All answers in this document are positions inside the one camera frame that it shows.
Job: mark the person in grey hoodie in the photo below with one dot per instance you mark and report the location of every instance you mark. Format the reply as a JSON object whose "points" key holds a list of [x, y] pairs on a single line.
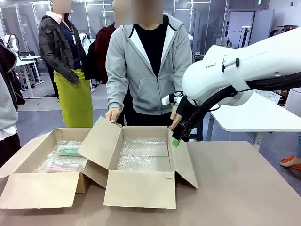
{"points": [[141, 82]]}

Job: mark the person's left hand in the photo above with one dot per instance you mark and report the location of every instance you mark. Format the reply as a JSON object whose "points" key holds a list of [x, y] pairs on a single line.
{"points": [[174, 120]]}

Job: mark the orange slipper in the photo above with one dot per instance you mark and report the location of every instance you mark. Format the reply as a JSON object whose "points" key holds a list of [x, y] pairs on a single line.
{"points": [[289, 162]]}

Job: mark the bubble wrap sheet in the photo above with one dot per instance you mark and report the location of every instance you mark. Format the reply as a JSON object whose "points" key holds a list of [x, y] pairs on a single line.
{"points": [[47, 155], [143, 153]]}

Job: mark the white office desk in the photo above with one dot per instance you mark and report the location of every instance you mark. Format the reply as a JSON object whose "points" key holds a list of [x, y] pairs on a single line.
{"points": [[28, 58]]}

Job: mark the black clothes rack with garments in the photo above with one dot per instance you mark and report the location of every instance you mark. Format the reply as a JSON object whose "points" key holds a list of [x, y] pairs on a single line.
{"points": [[282, 29]]}

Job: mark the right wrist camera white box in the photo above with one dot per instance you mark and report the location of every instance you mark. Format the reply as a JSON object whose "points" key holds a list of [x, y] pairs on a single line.
{"points": [[165, 100]]}

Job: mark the wooden shoe rack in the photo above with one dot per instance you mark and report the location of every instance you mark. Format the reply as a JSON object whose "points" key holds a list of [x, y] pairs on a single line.
{"points": [[198, 56]]}

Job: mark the translucent pink glasses case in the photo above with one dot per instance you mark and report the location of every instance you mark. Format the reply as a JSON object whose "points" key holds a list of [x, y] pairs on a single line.
{"points": [[63, 167]]}

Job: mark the dark jacket with grey trim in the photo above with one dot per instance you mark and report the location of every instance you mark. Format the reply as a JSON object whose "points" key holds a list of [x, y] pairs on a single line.
{"points": [[9, 63]]}

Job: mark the grey partition panel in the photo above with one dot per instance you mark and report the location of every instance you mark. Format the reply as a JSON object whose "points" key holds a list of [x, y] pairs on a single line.
{"points": [[261, 26]]}

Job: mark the black tripod stand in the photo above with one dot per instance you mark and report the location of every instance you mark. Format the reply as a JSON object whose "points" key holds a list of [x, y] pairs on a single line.
{"points": [[245, 35]]}

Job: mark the mint green glasses case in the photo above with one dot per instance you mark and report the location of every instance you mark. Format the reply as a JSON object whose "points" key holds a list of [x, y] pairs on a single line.
{"points": [[68, 150]]}

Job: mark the white side table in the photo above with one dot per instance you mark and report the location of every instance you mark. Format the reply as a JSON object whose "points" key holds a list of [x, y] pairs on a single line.
{"points": [[247, 117]]}

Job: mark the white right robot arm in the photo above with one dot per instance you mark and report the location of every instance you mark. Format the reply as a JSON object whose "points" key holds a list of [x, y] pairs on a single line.
{"points": [[211, 75]]}

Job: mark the cardboard box with tape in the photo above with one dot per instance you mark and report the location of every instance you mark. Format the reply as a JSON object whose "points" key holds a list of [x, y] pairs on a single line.
{"points": [[141, 190]]}

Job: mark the person's right forearm grey sleeve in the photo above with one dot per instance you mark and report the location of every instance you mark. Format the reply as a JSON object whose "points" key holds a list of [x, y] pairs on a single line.
{"points": [[116, 94]]}

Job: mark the white plastic mesh basket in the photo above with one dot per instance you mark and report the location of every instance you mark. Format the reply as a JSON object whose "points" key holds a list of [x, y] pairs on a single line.
{"points": [[268, 95]]}

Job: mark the mannequin in camouflage jacket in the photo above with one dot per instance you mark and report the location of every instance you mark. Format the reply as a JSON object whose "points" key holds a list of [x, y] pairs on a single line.
{"points": [[56, 47]]}

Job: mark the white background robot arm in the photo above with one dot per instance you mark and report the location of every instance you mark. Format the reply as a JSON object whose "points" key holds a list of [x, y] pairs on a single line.
{"points": [[84, 40], [13, 44]]}

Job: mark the person's right hand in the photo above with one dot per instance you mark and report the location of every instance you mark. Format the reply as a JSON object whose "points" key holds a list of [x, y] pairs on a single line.
{"points": [[114, 115]]}

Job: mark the person's left forearm grey sleeve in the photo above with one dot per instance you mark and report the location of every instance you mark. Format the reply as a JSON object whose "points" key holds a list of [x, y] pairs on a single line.
{"points": [[179, 82]]}

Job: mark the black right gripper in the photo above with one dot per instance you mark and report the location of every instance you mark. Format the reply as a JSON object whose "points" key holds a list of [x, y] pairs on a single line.
{"points": [[185, 108]]}

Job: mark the person in grey sweatshirt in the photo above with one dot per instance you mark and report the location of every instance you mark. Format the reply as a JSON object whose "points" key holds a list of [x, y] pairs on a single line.
{"points": [[7, 106]]}

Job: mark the mannequin in dark red jacket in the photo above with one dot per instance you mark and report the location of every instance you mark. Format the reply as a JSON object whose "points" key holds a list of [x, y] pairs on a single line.
{"points": [[100, 54]]}

